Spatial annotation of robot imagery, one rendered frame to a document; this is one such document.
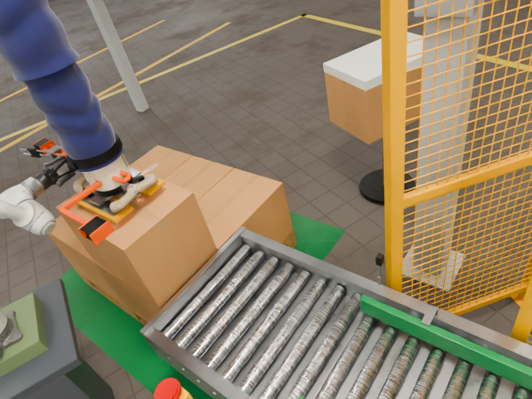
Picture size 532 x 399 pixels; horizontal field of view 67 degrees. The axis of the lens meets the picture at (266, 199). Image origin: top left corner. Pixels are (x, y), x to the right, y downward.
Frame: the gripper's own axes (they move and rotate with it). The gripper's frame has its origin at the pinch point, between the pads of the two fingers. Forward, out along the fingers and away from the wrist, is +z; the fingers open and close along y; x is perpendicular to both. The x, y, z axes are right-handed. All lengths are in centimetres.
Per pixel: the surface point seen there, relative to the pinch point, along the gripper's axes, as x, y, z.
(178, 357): 84, 52, -35
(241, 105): -118, 109, 231
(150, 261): 55, 31, -14
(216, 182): 15, 56, 63
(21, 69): 31, -52, -11
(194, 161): -18, 56, 75
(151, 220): 52, 17, -3
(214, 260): 64, 51, 10
